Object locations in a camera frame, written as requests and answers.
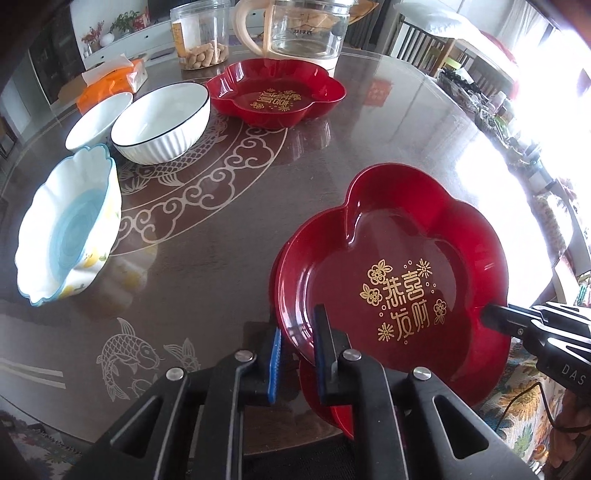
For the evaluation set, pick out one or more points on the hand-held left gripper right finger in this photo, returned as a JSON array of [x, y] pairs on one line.
[[333, 371]]

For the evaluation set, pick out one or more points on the white vase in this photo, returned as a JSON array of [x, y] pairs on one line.
[[106, 39]]

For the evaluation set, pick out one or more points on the orange tissue pack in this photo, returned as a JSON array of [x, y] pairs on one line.
[[106, 85]]

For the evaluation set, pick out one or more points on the small white bowl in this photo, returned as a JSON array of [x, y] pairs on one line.
[[92, 124]]

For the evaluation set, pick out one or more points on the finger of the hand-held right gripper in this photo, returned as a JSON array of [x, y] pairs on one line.
[[503, 318]]

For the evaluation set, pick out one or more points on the clear plastic peanut jar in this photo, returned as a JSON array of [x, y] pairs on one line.
[[198, 32]]

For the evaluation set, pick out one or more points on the red flower-shaped plate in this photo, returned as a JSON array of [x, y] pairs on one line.
[[240, 78], [415, 230], [332, 420]]

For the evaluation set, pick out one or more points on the red flower arrangement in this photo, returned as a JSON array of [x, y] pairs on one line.
[[92, 36]]

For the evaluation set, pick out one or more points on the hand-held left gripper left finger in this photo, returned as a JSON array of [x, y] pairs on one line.
[[274, 364]]

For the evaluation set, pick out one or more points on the large ribbed white bowl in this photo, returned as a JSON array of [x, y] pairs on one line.
[[157, 115]]

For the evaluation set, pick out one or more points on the dark wooden chair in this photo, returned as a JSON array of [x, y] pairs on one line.
[[425, 41]]

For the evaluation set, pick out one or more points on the blue-rimmed scalloped bowl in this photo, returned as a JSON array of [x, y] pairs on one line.
[[69, 221]]

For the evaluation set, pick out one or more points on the cardboard box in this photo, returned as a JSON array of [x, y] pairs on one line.
[[71, 90]]

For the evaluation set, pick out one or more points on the white cabinet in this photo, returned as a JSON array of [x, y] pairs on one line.
[[138, 39]]

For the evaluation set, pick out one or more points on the person's right hand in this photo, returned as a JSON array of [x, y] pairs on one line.
[[575, 429]]

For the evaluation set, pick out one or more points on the floral patterned cloth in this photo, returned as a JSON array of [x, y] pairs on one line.
[[508, 397]]

